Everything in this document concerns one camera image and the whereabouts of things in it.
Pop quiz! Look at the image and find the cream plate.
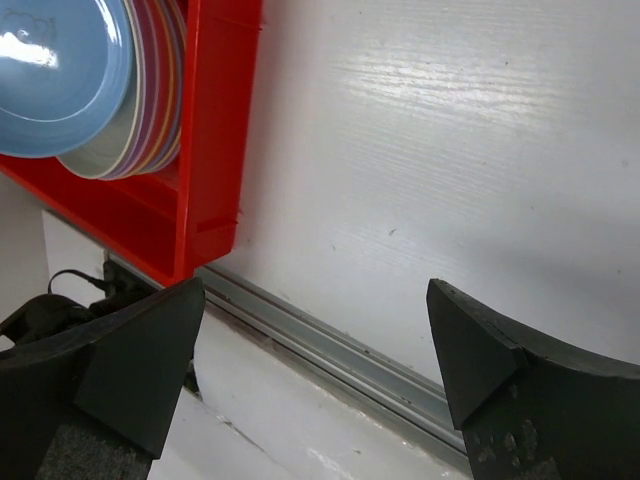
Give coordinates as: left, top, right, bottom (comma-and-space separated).
56, 1, 148, 179

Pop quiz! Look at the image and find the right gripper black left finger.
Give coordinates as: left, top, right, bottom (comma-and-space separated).
1, 278, 205, 479

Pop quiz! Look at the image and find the red plastic bin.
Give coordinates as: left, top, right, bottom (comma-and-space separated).
1, 1, 262, 286

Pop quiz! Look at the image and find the yellow plate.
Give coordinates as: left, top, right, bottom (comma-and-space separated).
147, 1, 186, 173

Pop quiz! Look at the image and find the aluminium frame rail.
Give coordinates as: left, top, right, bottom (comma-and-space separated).
195, 266, 471, 474

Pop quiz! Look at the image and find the blue plate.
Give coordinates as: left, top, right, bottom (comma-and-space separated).
1, 0, 133, 158

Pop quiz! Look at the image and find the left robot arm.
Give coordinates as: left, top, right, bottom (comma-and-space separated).
1, 261, 156, 346

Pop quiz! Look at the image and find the purple plate back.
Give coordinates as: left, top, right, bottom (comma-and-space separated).
112, 1, 159, 178

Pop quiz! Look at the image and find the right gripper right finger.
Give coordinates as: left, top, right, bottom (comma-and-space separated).
426, 279, 639, 479

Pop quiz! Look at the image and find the pink plate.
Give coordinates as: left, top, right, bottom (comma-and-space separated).
129, 1, 172, 174

